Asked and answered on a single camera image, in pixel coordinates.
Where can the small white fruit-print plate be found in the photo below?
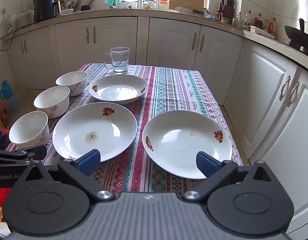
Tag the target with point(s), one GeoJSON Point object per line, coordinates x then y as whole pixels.
{"type": "Point", "coordinates": [119, 90]}

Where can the large white stained plate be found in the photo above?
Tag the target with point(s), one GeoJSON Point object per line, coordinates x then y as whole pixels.
{"type": "Point", "coordinates": [94, 130]}

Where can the white kitchen cabinets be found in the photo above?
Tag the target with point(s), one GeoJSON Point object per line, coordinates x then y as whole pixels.
{"type": "Point", "coordinates": [169, 37]}

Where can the red plastic bag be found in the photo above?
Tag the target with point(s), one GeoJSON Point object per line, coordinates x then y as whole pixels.
{"type": "Point", "coordinates": [1, 196]}

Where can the cardboard box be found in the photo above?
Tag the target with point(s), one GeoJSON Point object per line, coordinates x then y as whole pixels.
{"type": "Point", "coordinates": [186, 0]}

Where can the knife block with knives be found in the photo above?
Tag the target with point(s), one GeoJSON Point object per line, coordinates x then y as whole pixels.
{"type": "Point", "coordinates": [228, 8]}

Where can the yellow oil bottle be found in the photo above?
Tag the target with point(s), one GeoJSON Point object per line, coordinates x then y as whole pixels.
{"type": "Point", "coordinates": [273, 27]}

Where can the white tray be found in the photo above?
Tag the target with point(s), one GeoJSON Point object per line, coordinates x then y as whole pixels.
{"type": "Point", "coordinates": [262, 32]}

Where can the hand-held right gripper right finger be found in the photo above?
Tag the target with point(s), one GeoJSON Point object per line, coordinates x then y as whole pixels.
{"type": "Point", "coordinates": [206, 165]}

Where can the clear glass bottle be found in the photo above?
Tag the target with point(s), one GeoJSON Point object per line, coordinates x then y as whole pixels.
{"type": "Point", "coordinates": [239, 21]}

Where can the white electric kettle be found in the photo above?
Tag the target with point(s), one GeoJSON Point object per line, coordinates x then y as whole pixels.
{"type": "Point", "coordinates": [12, 22]}

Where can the white pink-flower bowl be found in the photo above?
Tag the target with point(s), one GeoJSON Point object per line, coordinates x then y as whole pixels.
{"type": "Point", "coordinates": [29, 130]}
{"type": "Point", "coordinates": [52, 102]}
{"type": "Point", "coordinates": [72, 85]}

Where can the white floral jar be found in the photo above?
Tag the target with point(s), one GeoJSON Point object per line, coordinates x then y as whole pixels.
{"type": "Point", "coordinates": [149, 4]}

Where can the patterned red green tablecloth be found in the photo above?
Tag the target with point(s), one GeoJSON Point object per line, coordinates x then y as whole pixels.
{"type": "Point", "coordinates": [169, 92]}

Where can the dark sauce bottle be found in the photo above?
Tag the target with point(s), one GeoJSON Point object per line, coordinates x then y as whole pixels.
{"type": "Point", "coordinates": [219, 13]}

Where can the blue thermos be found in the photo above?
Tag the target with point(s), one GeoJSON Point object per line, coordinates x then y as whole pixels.
{"type": "Point", "coordinates": [6, 91]}

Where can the clear glass mug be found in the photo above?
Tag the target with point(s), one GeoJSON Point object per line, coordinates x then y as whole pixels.
{"type": "Point", "coordinates": [120, 62]}

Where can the large white fruit-print plate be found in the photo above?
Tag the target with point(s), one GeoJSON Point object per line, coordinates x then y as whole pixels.
{"type": "Point", "coordinates": [184, 140]}

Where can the black wok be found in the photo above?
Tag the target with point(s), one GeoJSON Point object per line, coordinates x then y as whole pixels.
{"type": "Point", "coordinates": [300, 36]}

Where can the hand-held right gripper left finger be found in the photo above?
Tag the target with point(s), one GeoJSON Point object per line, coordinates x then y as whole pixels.
{"type": "Point", "coordinates": [90, 161]}

